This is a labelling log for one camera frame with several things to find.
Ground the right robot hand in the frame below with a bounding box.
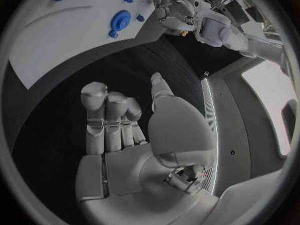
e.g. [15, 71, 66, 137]
[74, 72, 220, 225]

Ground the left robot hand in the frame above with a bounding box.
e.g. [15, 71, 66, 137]
[151, 0, 197, 37]

